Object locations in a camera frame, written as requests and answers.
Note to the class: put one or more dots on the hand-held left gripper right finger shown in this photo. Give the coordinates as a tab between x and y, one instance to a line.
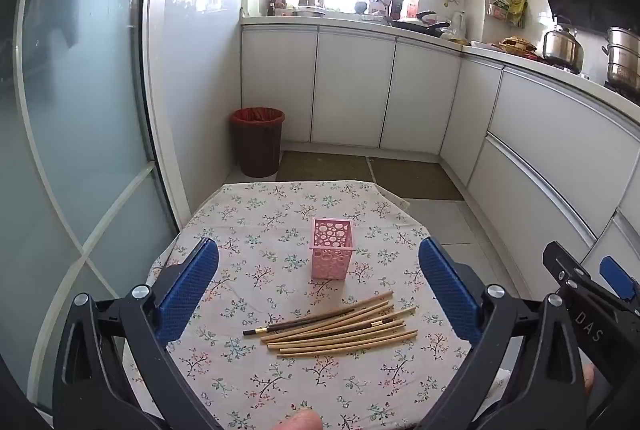
447	290

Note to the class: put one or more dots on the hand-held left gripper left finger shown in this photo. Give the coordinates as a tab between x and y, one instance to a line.
187	290

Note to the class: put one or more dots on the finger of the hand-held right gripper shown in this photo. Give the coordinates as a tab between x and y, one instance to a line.
617	277
565	260

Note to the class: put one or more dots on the black chopstick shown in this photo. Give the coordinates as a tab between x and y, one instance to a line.
295	322
382	323

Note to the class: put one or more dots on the pink perforated utensil holder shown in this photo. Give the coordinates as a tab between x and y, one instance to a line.
331	255

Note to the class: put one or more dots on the bunch of wooden chopsticks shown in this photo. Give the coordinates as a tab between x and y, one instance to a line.
330	329

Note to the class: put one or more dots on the person's left hand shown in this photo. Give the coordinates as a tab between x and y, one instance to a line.
300	422

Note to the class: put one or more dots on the floral tablecloth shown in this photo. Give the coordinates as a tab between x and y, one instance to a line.
250	230

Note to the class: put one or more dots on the brown floor mat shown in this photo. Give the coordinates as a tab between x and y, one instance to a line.
325	167
417	180

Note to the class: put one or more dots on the brown trash bin red bag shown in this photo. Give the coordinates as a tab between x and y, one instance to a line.
257	145

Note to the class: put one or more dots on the frosted glass sliding door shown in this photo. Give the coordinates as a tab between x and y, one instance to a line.
75	135

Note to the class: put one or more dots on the steel steamer pot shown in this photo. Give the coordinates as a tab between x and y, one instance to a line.
622	60

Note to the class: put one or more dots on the stainless steel pot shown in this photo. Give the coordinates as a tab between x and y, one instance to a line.
562	47

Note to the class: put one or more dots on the basket of food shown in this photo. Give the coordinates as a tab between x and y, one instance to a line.
517	45

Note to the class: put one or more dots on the white thermos jug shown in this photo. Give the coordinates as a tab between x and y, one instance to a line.
458	27

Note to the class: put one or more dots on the black frying pan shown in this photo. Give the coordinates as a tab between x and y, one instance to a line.
420	26

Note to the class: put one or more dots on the red bottle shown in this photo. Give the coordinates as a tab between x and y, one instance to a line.
412	5

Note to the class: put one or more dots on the dark knife block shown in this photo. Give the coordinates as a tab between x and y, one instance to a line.
397	5

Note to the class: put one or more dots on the metal basin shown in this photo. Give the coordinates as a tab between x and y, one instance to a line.
308	13

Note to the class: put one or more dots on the wall rack with packets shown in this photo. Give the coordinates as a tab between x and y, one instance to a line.
510	10

